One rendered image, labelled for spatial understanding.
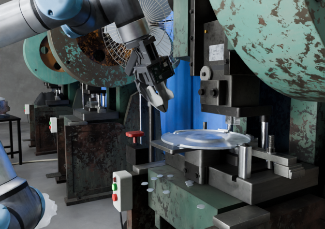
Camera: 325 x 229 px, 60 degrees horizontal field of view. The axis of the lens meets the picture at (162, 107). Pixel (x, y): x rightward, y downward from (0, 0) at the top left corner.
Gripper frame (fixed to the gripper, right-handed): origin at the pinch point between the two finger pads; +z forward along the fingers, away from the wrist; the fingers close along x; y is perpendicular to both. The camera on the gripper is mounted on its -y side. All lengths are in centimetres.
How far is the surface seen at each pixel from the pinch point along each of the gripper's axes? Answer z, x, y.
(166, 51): -2, 54, -72
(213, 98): 6.7, 18.8, -0.9
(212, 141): 17.3, 10.5, 2.5
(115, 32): -22, 40, -97
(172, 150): 11.5, -3.7, 2.8
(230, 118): 17.1, 23.8, -1.8
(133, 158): 23.7, -4.0, -32.2
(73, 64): -12, 18, -135
